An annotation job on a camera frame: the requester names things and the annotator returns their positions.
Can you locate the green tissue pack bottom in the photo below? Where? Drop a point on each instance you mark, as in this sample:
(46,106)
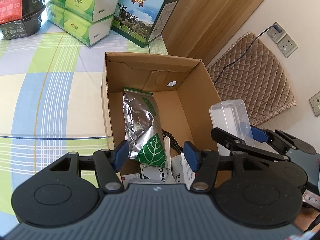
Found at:
(80,28)

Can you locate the white green medicine box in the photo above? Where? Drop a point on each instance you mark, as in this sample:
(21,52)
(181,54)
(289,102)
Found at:
(181,170)

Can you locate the green white throat spray box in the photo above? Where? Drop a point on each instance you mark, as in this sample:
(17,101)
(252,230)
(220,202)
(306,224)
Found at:
(162,174)

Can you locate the brown cardboard box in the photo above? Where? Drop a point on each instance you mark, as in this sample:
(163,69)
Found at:
(181,87)

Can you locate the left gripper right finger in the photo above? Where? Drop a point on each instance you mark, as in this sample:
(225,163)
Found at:
(205,163)

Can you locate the wall power socket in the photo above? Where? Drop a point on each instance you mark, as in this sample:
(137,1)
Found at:
(276,32)

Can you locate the quilted beige chair cushion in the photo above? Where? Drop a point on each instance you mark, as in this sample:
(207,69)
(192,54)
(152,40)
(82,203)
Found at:
(249,71)

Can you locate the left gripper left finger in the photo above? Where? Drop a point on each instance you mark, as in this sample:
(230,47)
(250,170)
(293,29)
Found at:
(105,163)

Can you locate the long white dinosaur medicine box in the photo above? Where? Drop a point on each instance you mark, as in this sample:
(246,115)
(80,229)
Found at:
(127,178)

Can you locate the clear plastic box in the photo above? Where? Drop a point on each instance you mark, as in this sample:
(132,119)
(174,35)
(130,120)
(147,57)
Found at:
(230,117)

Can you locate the green cow milk carton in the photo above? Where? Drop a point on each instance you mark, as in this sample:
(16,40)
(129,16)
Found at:
(141,21)

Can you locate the plaid tablecloth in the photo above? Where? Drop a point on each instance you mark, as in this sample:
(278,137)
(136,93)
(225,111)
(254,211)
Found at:
(51,102)

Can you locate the green tissue pack middle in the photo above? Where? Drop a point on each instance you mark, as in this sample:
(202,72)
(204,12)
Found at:
(91,10)

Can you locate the silver green leaf tea bag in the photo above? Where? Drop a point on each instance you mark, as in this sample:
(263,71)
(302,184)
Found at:
(143,129)

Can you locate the white plastic spoon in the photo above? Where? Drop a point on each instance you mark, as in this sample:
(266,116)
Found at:
(168,159)

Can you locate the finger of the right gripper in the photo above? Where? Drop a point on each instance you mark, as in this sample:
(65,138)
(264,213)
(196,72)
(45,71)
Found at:
(262,136)
(235,144)

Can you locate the black instant noodle bowl stack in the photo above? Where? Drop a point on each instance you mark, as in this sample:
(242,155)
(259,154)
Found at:
(21,18)

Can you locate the green tissue pack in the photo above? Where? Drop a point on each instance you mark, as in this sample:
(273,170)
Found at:
(80,28)
(91,10)

